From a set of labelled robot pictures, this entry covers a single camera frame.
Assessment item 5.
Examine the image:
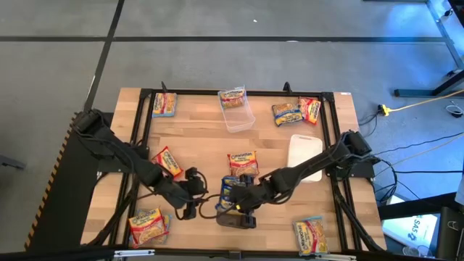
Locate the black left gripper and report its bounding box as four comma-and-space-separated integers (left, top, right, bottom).
179, 166, 209, 221

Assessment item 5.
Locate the black desk leg frame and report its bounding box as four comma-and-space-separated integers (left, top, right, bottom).
394, 0, 464, 98

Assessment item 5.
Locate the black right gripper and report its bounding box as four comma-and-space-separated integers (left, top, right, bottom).
230, 174, 278, 229

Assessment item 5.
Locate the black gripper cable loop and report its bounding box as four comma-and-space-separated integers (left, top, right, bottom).
175, 170, 223, 221

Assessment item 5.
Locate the silver metal bracket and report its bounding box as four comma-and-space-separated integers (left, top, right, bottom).
114, 249, 156, 258
314, 252, 357, 261

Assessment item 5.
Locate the black hazard-striped floor mat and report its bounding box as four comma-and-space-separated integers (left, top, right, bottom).
24, 110, 109, 253

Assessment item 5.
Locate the red Maruchan noodle pack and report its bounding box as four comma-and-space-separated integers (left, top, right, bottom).
151, 146, 184, 179
299, 96, 323, 126
227, 151, 260, 178
128, 207, 170, 249

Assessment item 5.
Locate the grey metal bracket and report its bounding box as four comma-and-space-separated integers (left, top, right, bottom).
0, 155, 27, 170

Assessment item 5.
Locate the white cable coil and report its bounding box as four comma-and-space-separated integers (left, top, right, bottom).
445, 101, 464, 119

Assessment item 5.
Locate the yellow extension cord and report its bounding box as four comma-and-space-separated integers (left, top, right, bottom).
377, 88, 464, 115

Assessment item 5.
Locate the dark grey plastic bin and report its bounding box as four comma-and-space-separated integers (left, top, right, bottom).
216, 177, 257, 230

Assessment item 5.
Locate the white box blue print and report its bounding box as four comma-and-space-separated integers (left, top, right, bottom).
382, 213, 439, 251

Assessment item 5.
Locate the clear plastic bin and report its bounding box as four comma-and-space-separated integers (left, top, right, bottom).
217, 86, 257, 133

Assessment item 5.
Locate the light-blue-edged Maruchan noodle pack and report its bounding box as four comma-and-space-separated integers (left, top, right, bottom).
134, 208, 174, 247
292, 216, 330, 257
152, 92, 178, 119
218, 88, 247, 109

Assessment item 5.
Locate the white plastic bin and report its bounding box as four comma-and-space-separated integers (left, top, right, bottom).
286, 133, 324, 183

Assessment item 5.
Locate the black cable bundle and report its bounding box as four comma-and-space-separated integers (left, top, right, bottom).
86, 173, 141, 247
331, 179, 386, 252

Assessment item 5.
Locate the black aluminium table frame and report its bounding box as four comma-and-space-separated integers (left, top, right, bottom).
86, 88, 387, 254

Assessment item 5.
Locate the tan floor cable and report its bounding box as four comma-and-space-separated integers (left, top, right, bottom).
393, 136, 464, 167

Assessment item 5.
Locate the black floor cable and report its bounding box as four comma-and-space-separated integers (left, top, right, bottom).
376, 132, 464, 157
394, 169, 464, 175

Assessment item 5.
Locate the black crossbeam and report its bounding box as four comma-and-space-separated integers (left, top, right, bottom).
0, 245, 464, 261

